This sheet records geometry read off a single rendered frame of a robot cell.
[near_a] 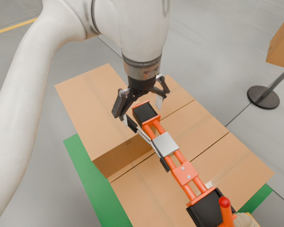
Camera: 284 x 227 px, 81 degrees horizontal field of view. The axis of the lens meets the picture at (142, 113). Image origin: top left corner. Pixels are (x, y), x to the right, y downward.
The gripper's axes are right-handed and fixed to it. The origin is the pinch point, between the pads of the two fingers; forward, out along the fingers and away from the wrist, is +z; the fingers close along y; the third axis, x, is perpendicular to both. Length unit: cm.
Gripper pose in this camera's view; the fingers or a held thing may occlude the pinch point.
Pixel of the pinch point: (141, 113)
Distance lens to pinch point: 58.7
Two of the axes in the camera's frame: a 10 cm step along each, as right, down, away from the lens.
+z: 0.0, 5.5, 8.4
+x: -5.0, -7.3, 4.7
